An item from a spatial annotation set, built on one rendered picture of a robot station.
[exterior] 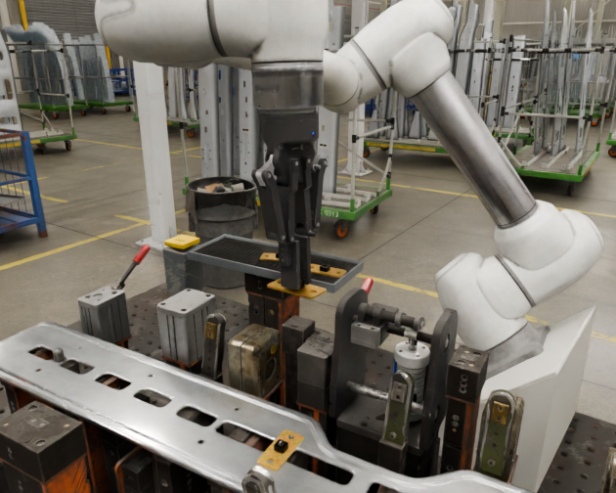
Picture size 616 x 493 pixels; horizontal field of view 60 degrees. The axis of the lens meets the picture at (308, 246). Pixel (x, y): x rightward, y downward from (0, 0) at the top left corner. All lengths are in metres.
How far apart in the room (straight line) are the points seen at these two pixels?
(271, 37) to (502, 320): 0.89
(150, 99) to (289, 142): 3.86
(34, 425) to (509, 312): 0.99
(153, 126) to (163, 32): 3.83
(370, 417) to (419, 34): 0.76
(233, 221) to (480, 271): 2.50
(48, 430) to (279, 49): 0.67
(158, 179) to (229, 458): 3.85
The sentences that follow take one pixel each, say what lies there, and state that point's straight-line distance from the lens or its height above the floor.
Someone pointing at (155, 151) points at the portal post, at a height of 0.82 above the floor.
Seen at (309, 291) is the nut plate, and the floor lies 1.27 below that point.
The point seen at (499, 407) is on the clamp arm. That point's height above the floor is 1.09.
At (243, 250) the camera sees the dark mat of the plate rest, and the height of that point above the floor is 1.16.
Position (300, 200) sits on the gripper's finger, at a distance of 0.72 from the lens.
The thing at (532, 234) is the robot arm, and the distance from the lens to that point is 1.28.
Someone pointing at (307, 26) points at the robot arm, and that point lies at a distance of 0.65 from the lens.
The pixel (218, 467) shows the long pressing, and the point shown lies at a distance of 0.87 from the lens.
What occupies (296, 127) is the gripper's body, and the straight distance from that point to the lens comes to 0.66.
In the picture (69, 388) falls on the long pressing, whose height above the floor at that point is 1.00.
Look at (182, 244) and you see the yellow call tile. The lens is 1.27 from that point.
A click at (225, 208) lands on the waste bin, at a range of 3.55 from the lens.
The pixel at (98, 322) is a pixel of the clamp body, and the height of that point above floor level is 1.02.
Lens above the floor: 1.58
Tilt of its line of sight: 20 degrees down
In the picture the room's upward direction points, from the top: straight up
